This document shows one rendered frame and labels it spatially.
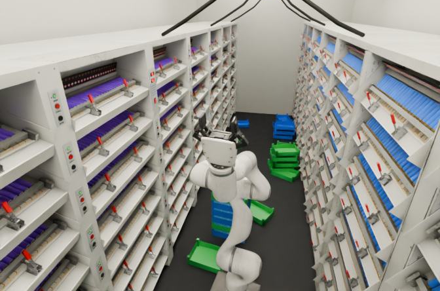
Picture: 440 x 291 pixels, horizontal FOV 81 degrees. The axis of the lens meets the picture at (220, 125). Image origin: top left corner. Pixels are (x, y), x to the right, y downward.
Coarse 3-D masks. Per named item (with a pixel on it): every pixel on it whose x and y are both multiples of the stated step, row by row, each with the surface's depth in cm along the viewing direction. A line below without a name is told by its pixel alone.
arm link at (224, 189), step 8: (208, 168) 85; (208, 176) 83; (216, 176) 79; (232, 176) 81; (208, 184) 84; (216, 184) 82; (224, 184) 81; (232, 184) 83; (216, 192) 84; (224, 192) 83; (232, 192) 85; (224, 200) 85
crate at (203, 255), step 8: (192, 248) 215; (200, 248) 221; (208, 248) 221; (216, 248) 219; (192, 256) 214; (200, 256) 214; (208, 256) 214; (192, 264) 206; (200, 264) 203; (208, 264) 208; (216, 264) 208; (216, 272) 200
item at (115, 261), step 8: (152, 192) 177; (160, 192) 177; (152, 200) 174; (152, 208) 168; (136, 216) 159; (144, 216) 161; (136, 224) 154; (144, 224) 157; (136, 232) 150; (128, 240) 144; (112, 248) 137; (128, 248) 140; (112, 256) 133; (120, 256) 135; (112, 264) 130; (112, 272) 127
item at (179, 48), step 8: (176, 32) 209; (184, 32) 209; (184, 40) 203; (168, 48) 209; (176, 48) 207; (184, 48) 206; (184, 56) 209; (184, 72) 214; (184, 80) 217; (184, 96) 223; (192, 104) 234; (192, 112) 236; (184, 120) 232; (192, 128) 240; (192, 152) 246; (192, 160) 248; (192, 192) 262
